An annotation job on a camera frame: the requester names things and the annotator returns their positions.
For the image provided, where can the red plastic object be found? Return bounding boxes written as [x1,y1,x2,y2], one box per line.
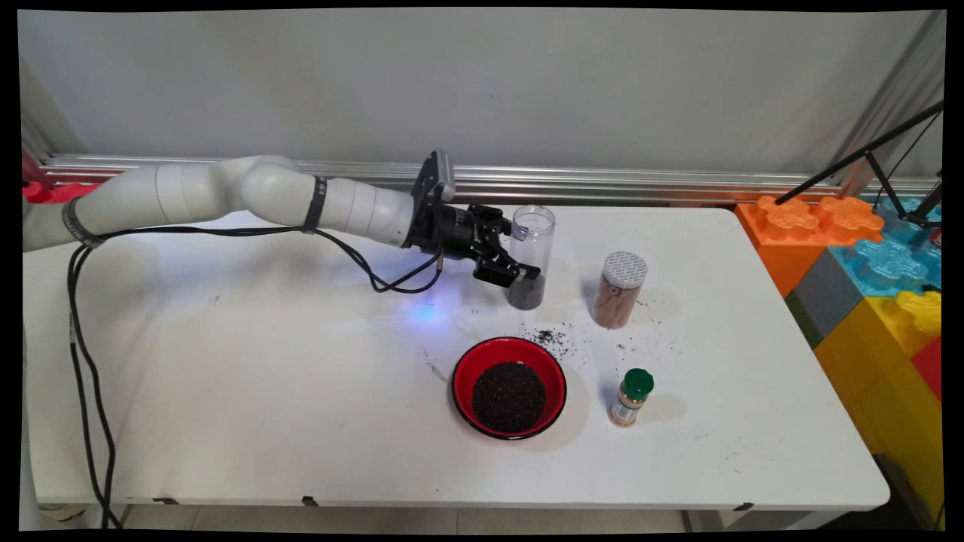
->
[23,181,102,204]

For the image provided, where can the blue giant building block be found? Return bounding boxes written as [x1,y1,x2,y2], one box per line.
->
[828,197,944,298]

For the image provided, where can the white-lidded jar of brown sticks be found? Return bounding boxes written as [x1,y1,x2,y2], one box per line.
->
[591,251,648,330]

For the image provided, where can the yellow giant building block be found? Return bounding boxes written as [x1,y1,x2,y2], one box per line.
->
[813,290,944,528]

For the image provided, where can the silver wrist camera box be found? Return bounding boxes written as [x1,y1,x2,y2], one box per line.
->
[431,149,457,202]

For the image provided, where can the red bowl with black rim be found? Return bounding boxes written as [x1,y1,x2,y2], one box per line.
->
[450,336,568,441]

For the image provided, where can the black seeds pile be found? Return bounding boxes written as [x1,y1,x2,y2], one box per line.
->
[471,361,547,434]

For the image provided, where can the grey strap holding cables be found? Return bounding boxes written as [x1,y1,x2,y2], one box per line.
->
[62,197,106,249]

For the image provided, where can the clear plastic jar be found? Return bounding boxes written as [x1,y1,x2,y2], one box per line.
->
[505,205,557,311]

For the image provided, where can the aluminium rail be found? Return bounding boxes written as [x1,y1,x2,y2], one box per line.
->
[38,154,942,206]

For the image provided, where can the scattered black seeds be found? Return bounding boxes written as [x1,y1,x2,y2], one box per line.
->
[531,325,573,351]

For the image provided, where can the orange giant building block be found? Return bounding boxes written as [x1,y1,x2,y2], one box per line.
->
[734,194,886,298]

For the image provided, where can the black tripod stand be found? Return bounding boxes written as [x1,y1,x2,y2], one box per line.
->
[776,102,944,230]

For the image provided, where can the green-capped spice bottle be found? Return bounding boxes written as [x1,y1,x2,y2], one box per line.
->
[609,368,654,428]

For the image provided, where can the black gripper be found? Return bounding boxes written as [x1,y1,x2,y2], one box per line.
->
[431,203,543,288]

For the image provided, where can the red giant building block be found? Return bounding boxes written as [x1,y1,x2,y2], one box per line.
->
[910,335,944,403]

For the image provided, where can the grey giant building block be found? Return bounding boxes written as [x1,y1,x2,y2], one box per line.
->
[787,248,863,347]

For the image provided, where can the black camera cable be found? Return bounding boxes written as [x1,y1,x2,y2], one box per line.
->
[66,226,445,528]

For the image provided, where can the black strap near wrist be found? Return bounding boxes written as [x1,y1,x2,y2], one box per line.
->
[304,177,327,234]

